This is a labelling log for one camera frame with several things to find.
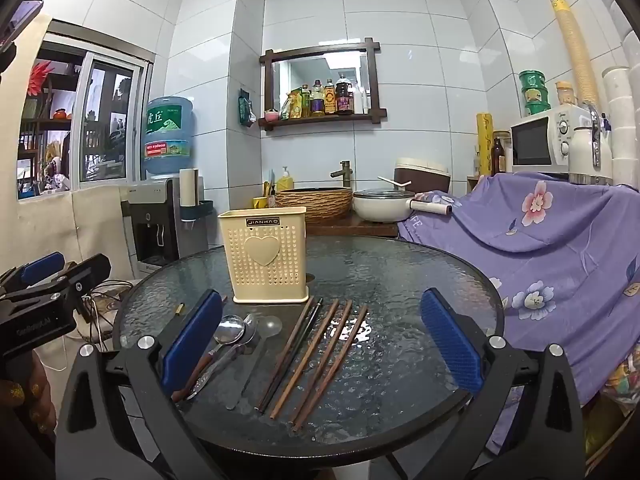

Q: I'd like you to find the stack of yellow paper cups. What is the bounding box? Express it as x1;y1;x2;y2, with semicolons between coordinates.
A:
547;0;601;111

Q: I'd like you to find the sliding window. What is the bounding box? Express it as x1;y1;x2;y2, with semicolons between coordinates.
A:
17;20;155;201

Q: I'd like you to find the blue water jug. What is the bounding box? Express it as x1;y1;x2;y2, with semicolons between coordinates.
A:
141;96;195;177

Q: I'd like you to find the yellow jar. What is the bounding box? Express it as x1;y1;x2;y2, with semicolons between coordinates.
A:
555;81;580;107

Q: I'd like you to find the brown wooden chopstick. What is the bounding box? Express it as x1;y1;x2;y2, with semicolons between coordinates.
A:
270;300;340;420
255;296;316;415
292;305;369;433
290;300;354;425

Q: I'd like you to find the stack of white cups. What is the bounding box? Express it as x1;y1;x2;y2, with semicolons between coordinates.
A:
600;30;640;181

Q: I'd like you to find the water dispenser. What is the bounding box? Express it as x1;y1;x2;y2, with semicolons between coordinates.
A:
120;176;206;267

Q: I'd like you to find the bronze faucet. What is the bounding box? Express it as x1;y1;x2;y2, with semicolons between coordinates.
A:
330;161;354;189

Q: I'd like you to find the white plastic bottle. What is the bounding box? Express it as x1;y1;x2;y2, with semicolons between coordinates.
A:
352;80;371;116

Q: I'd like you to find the purple floral cloth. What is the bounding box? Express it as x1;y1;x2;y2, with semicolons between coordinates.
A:
397;172;640;456

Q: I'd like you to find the brown glass bottle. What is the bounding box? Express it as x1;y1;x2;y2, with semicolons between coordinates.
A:
491;136;507;176

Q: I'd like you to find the white microwave oven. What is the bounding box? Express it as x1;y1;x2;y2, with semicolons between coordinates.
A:
510;106;593;169

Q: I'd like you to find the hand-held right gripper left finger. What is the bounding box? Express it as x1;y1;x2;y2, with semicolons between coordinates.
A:
54;289;236;480

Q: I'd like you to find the clear plastic spoon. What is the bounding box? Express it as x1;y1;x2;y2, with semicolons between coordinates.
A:
225;314;284;411

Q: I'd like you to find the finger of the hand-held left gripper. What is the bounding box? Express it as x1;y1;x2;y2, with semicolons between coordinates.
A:
0;251;67;297
10;253;112;317

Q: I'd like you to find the cream perforated utensil holder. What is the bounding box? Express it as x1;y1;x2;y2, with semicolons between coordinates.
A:
217;206;311;304

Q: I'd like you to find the red artificial flower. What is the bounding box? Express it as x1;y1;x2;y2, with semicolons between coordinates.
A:
27;60;56;97

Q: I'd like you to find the wooden-handled metal spoon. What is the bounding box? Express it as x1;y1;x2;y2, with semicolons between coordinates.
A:
171;314;247;404

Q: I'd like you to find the tangle of cables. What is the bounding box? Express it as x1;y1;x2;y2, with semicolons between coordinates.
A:
82;280;137;356

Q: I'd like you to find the wooden counter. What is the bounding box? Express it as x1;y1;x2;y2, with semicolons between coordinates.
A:
305;210;401;237

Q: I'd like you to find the person's left hand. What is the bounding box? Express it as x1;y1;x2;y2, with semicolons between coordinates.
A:
0;350;58;441

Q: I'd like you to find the tall yellow box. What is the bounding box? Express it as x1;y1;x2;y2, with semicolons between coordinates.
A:
476;112;495;177

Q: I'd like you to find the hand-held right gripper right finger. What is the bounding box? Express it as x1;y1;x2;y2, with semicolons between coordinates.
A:
419;287;587;480

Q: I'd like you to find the green hanging packet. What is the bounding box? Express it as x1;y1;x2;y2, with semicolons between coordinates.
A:
239;89;257;127

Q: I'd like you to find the wood framed mirror shelf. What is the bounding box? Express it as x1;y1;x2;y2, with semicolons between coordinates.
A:
259;37;388;132

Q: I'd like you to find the wicker wash basin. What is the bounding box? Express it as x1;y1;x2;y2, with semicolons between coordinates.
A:
274;186;354;225

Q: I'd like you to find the large dark soy bottle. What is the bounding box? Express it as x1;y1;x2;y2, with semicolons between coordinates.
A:
335;74;354;116

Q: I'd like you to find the all-metal spoon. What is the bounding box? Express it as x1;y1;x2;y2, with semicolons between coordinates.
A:
186;312;260;401

